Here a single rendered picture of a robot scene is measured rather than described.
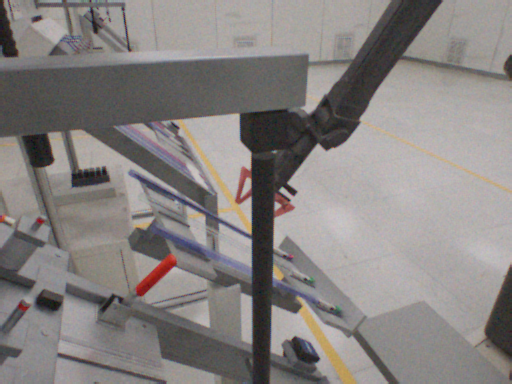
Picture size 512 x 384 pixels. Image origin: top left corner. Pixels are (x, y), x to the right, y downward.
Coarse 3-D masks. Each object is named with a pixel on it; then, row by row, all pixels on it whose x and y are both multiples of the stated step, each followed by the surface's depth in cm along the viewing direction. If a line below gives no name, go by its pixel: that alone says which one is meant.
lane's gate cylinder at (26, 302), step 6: (24, 300) 20; (30, 300) 21; (18, 306) 20; (24, 306) 20; (30, 306) 21; (12, 312) 21; (18, 312) 20; (24, 312) 21; (12, 318) 20; (18, 318) 21; (6, 324) 21; (12, 324) 21; (6, 330) 21
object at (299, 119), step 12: (300, 108) 68; (300, 120) 66; (312, 120) 71; (300, 132) 68; (312, 132) 68; (336, 132) 67; (348, 132) 67; (288, 144) 69; (324, 144) 69; (336, 144) 68
